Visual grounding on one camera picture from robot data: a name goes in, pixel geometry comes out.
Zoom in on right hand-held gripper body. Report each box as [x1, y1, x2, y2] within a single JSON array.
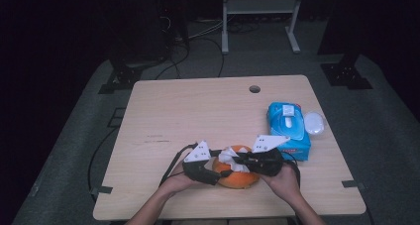
[[249, 134, 291, 177]]

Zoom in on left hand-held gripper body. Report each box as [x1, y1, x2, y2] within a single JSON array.
[[182, 140, 222, 186]]

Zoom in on white wet wipe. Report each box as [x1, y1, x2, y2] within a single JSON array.
[[217, 146, 252, 173]]

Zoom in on orange plush toy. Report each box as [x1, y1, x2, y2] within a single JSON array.
[[211, 145, 261, 189]]

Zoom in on blue wet wipe pack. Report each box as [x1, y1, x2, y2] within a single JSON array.
[[266, 101, 312, 162]]

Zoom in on person's left hand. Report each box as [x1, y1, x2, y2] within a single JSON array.
[[161, 163, 199, 197]]

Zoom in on person's right hand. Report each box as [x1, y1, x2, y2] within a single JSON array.
[[261, 167, 301, 203]]

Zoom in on round white lid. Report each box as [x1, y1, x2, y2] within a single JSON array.
[[303, 111, 326, 136]]

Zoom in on black tape strip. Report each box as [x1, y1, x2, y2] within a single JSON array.
[[341, 179, 366, 189], [90, 184, 114, 196]]

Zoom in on black floor tape outline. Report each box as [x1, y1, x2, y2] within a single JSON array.
[[107, 106, 127, 129]]

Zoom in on black stand base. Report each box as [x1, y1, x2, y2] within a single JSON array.
[[98, 57, 144, 95], [320, 51, 374, 90]]

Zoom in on dark equipment rack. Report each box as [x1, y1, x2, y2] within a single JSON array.
[[155, 0, 191, 45]]

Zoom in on white metal stand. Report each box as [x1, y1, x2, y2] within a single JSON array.
[[221, 0, 305, 56]]

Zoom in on left hand-held gripper black cable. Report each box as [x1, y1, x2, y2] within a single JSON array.
[[158, 142, 199, 188]]

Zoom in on hand-held gripper black cable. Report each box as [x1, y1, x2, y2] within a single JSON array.
[[158, 142, 199, 188], [281, 152, 302, 186]]

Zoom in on right hand-held gripper black cable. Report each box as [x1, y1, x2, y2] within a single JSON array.
[[281, 152, 302, 186]]

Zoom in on black floor cable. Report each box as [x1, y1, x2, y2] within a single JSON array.
[[87, 127, 120, 194], [197, 36, 226, 78], [154, 41, 192, 80]]

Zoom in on pale floor cables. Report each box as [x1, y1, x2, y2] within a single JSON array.
[[189, 20, 229, 41]]

